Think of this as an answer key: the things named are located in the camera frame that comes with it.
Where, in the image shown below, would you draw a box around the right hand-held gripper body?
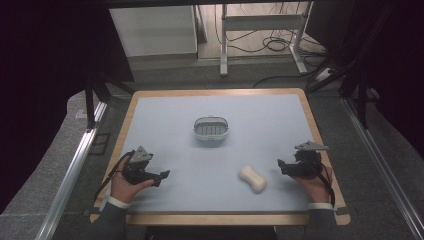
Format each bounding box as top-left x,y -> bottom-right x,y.
283,140 -> 330,178

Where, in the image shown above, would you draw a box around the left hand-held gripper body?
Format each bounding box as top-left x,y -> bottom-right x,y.
121,145 -> 161,186

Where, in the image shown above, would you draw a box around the white bar of soap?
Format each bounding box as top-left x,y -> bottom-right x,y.
237,163 -> 268,195

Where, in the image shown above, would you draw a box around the grey soap dish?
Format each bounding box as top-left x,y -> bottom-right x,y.
193,115 -> 230,142

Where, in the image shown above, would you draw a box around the person's right hand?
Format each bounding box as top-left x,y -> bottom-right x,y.
292,164 -> 335,205

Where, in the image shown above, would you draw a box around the person's left hand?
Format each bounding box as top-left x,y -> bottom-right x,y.
109,156 -> 156,205

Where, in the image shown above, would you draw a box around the black floor plate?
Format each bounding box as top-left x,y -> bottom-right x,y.
87,132 -> 112,157

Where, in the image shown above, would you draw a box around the pale blue table mat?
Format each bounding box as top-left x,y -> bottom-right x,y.
99,93 -> 332,214

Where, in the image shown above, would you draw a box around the wooden table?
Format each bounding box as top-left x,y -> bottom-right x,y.
89,87 -> 352,227

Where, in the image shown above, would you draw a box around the black metal stand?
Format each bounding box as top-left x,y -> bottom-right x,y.
83,77 -> 136,130
305,4 -> 396,130

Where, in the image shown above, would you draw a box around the white power strip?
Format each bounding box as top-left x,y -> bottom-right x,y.
314,67 -> 335,83

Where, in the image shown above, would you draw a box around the dark curtain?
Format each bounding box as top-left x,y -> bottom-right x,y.
0,0 -> 135,215
306,0 -> 424,159

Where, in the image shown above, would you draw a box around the white cabinet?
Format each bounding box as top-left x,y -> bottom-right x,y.
108,4 -> 199,58

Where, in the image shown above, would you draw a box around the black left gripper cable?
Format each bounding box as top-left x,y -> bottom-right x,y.
94,150 -> 136,202

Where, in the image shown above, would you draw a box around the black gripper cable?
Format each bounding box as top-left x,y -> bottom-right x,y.
94,150 -> 136,202
313,161 -> 336,208

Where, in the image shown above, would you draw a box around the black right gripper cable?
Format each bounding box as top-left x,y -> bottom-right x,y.
313,161 -> 336,208

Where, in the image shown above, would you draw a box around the aluminium rail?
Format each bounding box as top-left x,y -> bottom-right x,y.
34,100 -> 108,240
341,97 -> 424,240

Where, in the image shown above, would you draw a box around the black floor cables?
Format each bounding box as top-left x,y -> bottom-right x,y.
213,2 -> 329,58

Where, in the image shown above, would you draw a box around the white metal desk frame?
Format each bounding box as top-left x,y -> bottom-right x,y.
219,1 -> 315,78

